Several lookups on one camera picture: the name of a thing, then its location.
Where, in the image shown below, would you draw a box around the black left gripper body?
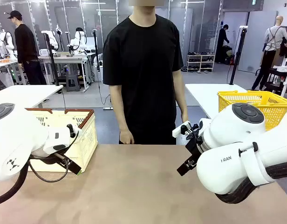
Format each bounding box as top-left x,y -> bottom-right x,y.
54,153 -> 71,168

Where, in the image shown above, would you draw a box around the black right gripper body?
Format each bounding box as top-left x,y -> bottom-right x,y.
186,136 -> 204,161

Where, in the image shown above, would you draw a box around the person's left forearm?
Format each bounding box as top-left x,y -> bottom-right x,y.
172,69 -> 189,115

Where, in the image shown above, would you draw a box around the yellow plastic shopping basket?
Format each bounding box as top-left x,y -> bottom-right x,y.
217,90 -> 287,131

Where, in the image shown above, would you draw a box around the person's right hand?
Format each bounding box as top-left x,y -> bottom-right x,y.
119,129 -> 135,145

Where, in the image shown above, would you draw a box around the white side table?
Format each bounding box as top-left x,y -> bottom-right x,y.
0,84 -> 64,109
184,83 -> 248,119

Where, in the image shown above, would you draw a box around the grey step stool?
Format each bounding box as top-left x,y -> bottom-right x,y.
65,74 -> 81,92

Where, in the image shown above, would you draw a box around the white shoe rack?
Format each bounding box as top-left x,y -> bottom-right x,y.
186,54 -> 216,72

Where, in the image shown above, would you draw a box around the person in black t-shirt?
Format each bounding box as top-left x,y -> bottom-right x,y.
102,0 -> 189,145

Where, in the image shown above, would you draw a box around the black bags pile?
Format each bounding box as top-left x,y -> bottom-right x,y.
224,45 -> 235,65

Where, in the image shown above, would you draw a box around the black tripod pole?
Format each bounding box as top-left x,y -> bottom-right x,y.
229,26 -> 248,85

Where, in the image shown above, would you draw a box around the background white work table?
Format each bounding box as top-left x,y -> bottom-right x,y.
38,52 -> 97,91

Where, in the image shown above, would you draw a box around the background person in dark clothes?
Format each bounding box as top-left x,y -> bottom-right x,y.
214,24 -> 230,64

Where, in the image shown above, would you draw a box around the background person with black cap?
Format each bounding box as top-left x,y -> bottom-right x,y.
7,10 -> 48,86

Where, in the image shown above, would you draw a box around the mannequin with grey apron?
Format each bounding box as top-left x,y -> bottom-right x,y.
252,15 -> 287,91

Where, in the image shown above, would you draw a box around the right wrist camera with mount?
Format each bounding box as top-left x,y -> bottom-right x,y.
172,121 -> 204,141

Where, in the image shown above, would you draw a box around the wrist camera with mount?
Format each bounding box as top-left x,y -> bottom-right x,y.
66,124 -> 83,143
172,121 -> 204,141

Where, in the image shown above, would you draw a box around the thin black camera cable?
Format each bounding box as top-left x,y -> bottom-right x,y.
28,157 -> 70,183

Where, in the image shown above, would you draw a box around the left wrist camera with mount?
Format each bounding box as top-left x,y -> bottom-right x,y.
66,124 -> 83,143

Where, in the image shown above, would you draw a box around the cream shopping basket brown handles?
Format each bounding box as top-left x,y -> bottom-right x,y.
25,108 -> 99,174

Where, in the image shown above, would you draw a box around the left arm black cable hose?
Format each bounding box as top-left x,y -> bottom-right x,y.
0,161 -> 30,207

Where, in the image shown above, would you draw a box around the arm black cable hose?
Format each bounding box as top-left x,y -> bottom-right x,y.
215,161 -> 287,205
0,161 -> 30,207

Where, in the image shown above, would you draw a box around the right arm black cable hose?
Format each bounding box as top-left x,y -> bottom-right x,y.
215,161 -> 287,205

